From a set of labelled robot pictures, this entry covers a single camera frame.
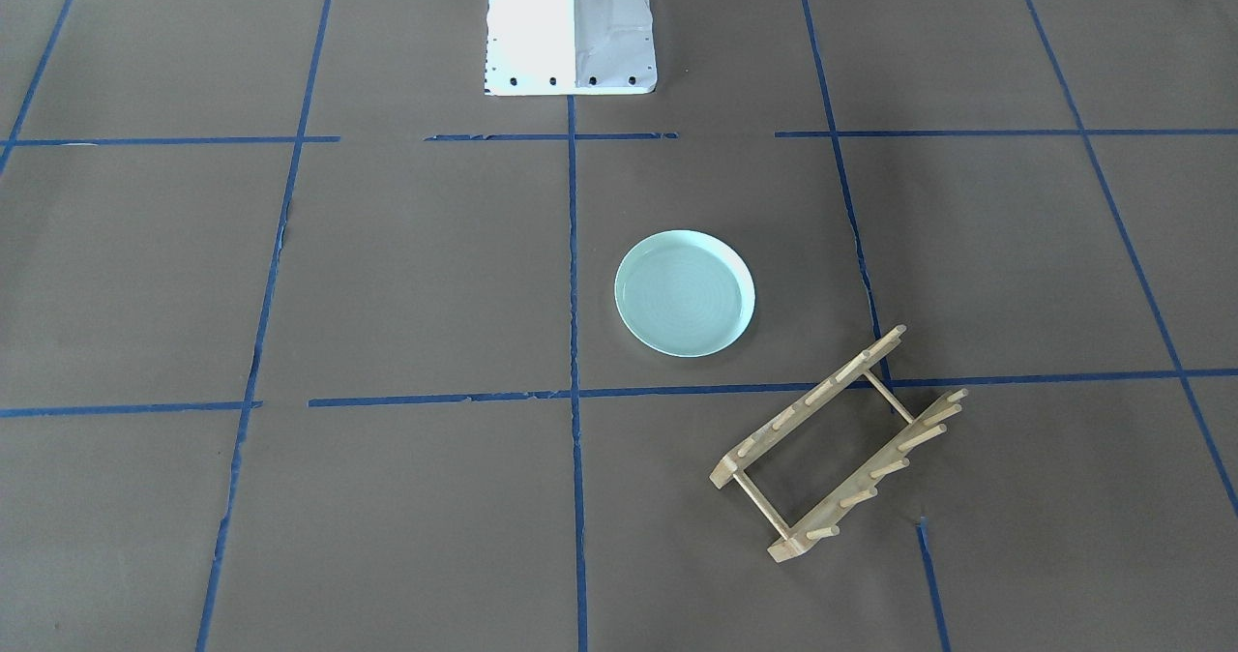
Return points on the light green ceramic plate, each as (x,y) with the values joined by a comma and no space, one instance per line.
(684,293)

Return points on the wooden dish rack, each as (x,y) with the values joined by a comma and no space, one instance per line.
(850,430)

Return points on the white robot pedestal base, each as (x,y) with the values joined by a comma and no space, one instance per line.
(563,47)

